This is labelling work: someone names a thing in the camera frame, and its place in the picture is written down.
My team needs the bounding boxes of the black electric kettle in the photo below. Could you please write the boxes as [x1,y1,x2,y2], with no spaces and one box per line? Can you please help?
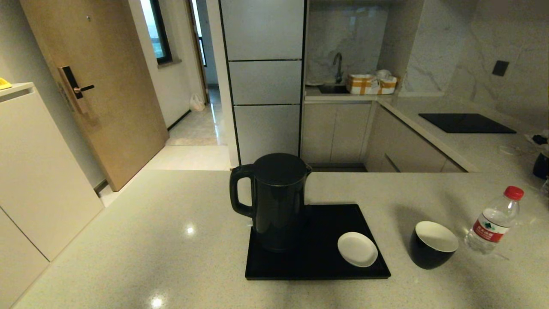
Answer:
[229,153,313,252]

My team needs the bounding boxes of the black cup white inside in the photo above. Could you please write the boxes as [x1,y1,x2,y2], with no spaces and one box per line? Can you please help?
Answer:
[409,221,459,270]

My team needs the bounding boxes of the clear bottle red cap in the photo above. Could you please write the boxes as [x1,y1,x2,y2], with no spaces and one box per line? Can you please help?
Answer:
[465,185,525,255]

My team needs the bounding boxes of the beige kitchen base cabinets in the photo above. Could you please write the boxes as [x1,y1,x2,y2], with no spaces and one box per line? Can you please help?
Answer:
[300,101,468,173]

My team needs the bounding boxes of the tall grey refrigerator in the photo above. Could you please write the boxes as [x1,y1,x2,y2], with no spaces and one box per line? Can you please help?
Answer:
[219,0,306,168]

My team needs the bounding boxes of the dark kitchen faucet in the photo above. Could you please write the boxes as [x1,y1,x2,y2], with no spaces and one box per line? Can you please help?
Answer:
[333,52,344,84]

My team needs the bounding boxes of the yellow checked cloth box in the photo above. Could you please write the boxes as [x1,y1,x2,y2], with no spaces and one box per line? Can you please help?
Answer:
[377,70,400,94]
[347,74,380,95]

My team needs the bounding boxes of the black rectangular tray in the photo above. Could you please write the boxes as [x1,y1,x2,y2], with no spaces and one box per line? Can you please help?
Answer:
[245,204,392,281]

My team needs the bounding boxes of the white saucer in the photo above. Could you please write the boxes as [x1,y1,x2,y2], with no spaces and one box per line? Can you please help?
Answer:
[337,232,379,268]

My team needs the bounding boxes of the dark-framed window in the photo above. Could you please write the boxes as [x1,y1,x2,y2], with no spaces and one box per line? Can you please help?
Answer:
[140,0,173,66]

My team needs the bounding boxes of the light wooden door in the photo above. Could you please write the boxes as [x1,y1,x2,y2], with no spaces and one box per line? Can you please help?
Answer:
[19,0,169,192]

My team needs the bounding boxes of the black induction cooktop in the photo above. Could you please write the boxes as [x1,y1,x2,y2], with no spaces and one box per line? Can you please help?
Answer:
[418,113,517,133]

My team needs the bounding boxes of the white side cabinet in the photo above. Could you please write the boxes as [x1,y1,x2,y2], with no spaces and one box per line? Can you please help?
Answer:
[0,83,105,309]

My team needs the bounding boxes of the dark blue jar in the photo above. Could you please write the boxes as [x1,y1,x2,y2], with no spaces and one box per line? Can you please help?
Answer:
[533,151,549,180]

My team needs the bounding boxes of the black door lock handle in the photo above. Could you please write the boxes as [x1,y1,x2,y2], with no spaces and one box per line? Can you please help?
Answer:
[58,66,95,114]

